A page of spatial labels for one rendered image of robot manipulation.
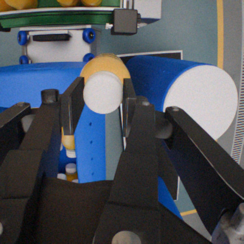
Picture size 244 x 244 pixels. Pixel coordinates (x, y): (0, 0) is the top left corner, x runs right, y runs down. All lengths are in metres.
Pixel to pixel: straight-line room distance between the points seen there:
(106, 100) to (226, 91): 0.54
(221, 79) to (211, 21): 1.25
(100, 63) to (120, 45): 1.36
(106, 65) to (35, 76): 0.17
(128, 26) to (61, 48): 0.22
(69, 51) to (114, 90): 0.47
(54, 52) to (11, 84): 0.31
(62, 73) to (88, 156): 0.19
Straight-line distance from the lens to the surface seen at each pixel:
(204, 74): 0.63
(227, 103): 0.70
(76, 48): 0.64
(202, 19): 1.83
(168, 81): 0.62
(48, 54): 0.66
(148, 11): 0.75
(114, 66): 0.22
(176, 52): 1.54
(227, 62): 1.98
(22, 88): 0.36
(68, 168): 0.68
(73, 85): 0.16
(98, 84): 0.18
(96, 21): 0.68
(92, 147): 0.43
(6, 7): 0.66
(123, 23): 0.58
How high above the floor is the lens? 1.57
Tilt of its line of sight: 68 degrees down
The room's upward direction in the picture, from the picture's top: 160 degrees clockwise
